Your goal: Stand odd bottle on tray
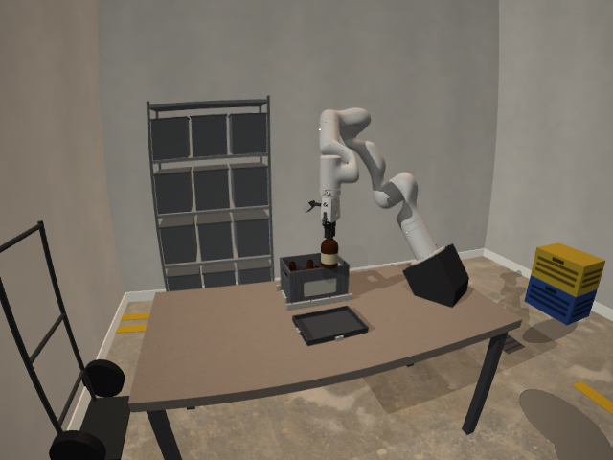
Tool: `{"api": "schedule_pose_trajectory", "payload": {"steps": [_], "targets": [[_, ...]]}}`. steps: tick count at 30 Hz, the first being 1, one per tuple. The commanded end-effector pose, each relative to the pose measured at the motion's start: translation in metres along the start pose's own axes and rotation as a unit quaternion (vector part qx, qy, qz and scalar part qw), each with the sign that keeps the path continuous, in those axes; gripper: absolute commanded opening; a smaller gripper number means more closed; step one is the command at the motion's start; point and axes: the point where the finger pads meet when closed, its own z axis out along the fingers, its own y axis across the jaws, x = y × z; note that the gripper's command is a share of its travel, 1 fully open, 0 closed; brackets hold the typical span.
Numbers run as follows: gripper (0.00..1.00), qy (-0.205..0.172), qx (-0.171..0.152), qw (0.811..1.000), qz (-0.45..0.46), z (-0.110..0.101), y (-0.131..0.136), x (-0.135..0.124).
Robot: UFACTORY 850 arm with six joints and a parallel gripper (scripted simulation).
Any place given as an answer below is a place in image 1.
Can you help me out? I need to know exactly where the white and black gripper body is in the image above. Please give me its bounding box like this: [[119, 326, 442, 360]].
[[321, 195, 340, 223]]

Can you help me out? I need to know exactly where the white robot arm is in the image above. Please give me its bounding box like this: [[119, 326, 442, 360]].
[[320, 107, 445, 265]]

